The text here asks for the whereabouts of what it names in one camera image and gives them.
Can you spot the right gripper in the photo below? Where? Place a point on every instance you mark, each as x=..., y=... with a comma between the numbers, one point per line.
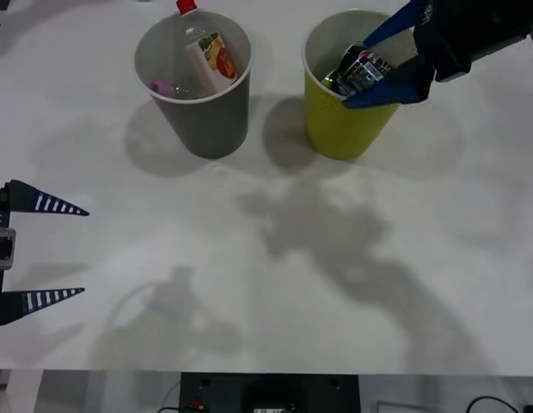
x=442, y=43

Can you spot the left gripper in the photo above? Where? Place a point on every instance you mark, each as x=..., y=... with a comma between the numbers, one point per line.
x=0, y=215

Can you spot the plastic bottle with red cap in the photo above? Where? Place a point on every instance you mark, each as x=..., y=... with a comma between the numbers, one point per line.
x=215, y=60

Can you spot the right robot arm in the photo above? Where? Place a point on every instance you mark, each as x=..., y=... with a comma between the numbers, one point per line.
x=490, y=26

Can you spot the black can with round print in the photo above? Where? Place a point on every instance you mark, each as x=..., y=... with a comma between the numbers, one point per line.
x=365, y=60

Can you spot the yellow-green plastic bin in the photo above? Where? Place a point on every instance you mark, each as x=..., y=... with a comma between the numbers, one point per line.
x=335, y=133

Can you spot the grey plastic bin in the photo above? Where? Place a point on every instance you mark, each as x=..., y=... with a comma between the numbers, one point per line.
x=215, y=125

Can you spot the clear bottle with pink cap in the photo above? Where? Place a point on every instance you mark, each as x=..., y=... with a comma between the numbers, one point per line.
x=161, y=86

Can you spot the black robot torso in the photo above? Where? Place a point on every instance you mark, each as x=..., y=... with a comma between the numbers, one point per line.
x=271, y=391

